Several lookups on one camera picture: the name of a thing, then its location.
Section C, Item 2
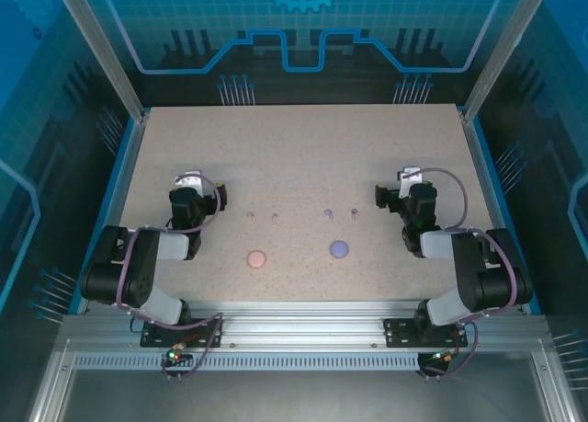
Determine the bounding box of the right LED connector board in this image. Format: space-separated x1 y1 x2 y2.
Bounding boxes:
418 348 456 367

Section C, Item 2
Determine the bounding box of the led connector board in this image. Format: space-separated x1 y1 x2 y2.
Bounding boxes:
164 342 192 368
418 348 456 367

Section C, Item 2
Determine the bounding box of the left LED connector board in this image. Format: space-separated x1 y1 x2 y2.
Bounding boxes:
164 342 192 368

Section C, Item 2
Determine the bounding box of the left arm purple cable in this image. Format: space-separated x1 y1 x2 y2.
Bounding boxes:
115 174 225 382

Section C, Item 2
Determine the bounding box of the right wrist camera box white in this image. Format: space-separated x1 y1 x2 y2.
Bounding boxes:
397 165 422 198

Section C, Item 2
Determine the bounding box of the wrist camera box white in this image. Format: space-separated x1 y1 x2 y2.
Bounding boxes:
174 169 204 189
397 165 422 198

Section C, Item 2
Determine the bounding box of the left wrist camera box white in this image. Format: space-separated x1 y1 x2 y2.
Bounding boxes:
174 169 204 189

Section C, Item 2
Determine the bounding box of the right side rail blue trim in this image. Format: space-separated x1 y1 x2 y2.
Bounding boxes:
458 107 546 315

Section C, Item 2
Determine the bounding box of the rail blue trim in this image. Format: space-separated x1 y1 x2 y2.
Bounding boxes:
458 107 546 315
68 108 152 315

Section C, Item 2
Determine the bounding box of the left side rail blue trim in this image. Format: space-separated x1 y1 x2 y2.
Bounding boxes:
68 108 152 315

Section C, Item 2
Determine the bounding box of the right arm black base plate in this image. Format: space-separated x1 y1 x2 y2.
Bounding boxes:
383 318 469 348

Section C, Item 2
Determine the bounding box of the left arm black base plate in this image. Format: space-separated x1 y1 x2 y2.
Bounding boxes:
140 318 225 348

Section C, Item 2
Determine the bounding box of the aluminium mounting rail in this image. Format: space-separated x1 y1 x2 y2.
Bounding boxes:
59 300 550 350

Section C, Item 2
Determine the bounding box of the right aluminium frame post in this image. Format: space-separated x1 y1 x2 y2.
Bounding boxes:
460 0 556 124

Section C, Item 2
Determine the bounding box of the aluminium frame post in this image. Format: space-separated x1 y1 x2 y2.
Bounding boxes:
49 0 152 122
460 0 556 124

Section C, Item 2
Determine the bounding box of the left aluminium frame post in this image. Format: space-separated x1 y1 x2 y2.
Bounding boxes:
49 0 152 122

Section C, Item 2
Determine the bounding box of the slotted grey cable duct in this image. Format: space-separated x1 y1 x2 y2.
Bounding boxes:
72 353 422 371

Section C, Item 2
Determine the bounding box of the aluminium lower frame tray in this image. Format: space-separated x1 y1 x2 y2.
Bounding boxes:
27 338 580 422

